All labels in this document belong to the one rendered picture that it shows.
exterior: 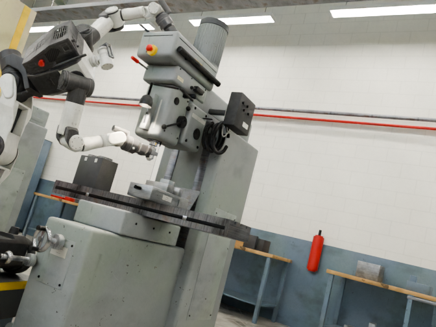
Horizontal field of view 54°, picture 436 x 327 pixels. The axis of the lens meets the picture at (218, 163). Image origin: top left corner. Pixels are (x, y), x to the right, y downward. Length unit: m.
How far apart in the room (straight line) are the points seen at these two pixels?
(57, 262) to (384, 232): 4.76
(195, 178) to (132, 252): 0.70
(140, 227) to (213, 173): 0.64
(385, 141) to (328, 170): 0.87
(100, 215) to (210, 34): 1.33
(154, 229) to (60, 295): 0.58
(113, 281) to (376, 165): 4.77
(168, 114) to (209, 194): 0.57
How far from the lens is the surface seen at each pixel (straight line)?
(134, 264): 2.34
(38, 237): 2.11
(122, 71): 9.46
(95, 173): 2.62
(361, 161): 6.46
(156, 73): 2.54
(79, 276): 2.09
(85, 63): 2.34
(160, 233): 2.43
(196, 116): 2.63
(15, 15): 4.02
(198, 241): 2.65
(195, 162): 2.77
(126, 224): 2.20
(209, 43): 2.84
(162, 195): 2.25
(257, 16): 7.02
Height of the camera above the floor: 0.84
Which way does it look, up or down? 10 degrees up
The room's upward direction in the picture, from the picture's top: 15 degrees clockwise
